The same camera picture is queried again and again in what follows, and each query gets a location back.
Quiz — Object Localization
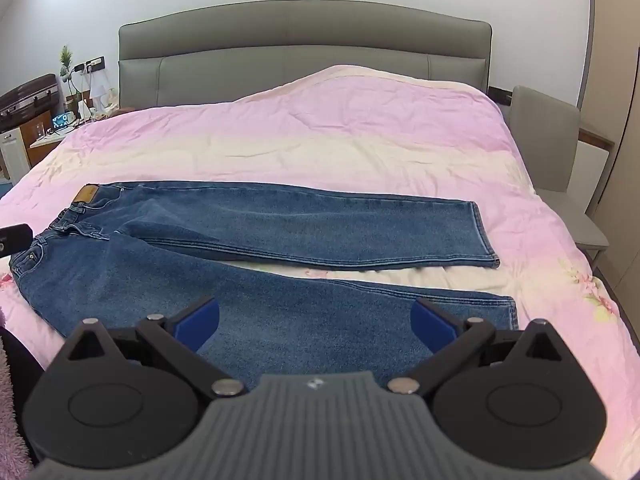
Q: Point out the dark brown suitcase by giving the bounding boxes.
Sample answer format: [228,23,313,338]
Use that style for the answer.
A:
[0,73,59,134]

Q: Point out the white table lamp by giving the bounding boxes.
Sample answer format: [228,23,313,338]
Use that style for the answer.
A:
[89,67,112,109]

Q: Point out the wooden desk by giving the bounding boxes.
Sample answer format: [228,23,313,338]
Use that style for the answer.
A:
[576,126,616,152]

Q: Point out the beige wardrobe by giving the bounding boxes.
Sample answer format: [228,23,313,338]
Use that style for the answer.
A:
[579,0,640,322]

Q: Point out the small green plant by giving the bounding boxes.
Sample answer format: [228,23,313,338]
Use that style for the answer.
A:
[57,45,84,102]

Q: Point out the grey upholstered chair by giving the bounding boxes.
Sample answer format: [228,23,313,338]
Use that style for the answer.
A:
[507,85,611,261]

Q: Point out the person's pink fluffy clothing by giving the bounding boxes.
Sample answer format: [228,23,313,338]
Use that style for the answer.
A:
[0,305,32,467]

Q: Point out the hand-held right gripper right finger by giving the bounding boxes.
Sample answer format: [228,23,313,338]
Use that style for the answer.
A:
[387,297,566,398]

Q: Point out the pink and cream quilt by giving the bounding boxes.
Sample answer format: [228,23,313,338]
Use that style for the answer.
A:
[0,64,633,392]

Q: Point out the white cabinet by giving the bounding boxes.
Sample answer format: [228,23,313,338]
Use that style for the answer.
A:
[0,126,29,186]

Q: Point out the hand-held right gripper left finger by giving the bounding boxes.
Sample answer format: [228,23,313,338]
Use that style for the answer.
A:
[64,296,248,400]

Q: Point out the grey upholstered bed headboard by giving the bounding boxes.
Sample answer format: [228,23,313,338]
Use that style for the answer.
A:
[118,0,493,111]

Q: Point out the black wall outlet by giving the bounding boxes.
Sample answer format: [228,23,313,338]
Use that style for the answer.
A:
[72,56,105,75]

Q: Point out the blue denim pants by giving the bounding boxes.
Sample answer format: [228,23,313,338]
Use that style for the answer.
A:
[9,181,519,391]

